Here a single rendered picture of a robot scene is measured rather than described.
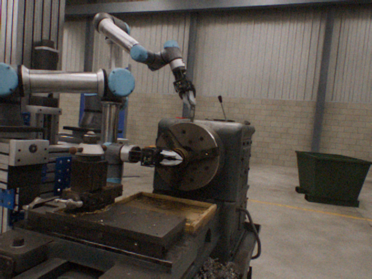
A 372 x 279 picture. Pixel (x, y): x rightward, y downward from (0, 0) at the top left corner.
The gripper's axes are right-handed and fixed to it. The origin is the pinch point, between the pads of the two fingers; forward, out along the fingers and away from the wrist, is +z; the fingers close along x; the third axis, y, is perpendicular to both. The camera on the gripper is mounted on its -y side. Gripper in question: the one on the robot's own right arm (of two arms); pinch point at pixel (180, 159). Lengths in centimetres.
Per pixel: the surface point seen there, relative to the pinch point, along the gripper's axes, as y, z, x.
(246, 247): -61, 21, -54
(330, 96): -1020, 132, 150
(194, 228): 20.3, 15.1, -18.7
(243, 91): -1008, -167, 156
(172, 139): -9.7, -8.0, 7.1
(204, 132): -15.1, 4.6, 11.4
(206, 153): -11.3, 7.3, 2.6
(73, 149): 49, -10, 6
